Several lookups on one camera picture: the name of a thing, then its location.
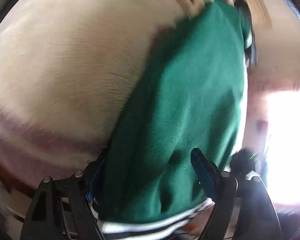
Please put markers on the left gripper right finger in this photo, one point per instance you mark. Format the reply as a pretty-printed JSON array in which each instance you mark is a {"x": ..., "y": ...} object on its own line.
[{"x": 257, "y": 217}]

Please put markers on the green white varsity jacket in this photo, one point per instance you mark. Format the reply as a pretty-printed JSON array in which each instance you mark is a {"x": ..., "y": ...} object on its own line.
[{"x": 191, "y": 95}]

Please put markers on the purple floral bed blanket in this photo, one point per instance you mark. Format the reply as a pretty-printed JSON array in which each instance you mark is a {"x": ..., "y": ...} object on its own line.
[{"x": 67, "y": 67}]

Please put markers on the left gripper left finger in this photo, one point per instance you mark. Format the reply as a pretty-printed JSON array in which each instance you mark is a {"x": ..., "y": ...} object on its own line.
[{"x": 60, "y": 208}]

